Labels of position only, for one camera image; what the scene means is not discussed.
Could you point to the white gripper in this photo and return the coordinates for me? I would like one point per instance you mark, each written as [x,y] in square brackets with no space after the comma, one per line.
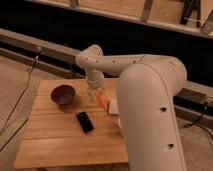
[95,79]

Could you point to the orange pepper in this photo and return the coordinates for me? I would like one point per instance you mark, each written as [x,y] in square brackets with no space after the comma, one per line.
[102,102]

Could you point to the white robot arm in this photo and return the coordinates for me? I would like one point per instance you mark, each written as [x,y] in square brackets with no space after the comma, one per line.
[146,86]

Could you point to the white sponge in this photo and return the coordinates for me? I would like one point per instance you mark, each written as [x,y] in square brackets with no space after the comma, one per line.
[113,107]

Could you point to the purple bowl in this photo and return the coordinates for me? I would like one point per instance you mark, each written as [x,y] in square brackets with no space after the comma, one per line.
[63,95]

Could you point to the black phone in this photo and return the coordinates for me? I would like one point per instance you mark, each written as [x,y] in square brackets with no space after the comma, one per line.
[85,122]

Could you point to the wooden board table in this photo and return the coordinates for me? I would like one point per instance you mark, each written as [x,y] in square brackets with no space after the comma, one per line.
[53,136]

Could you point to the grey metal rail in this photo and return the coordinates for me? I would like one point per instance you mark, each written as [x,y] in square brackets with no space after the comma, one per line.
[33,50]

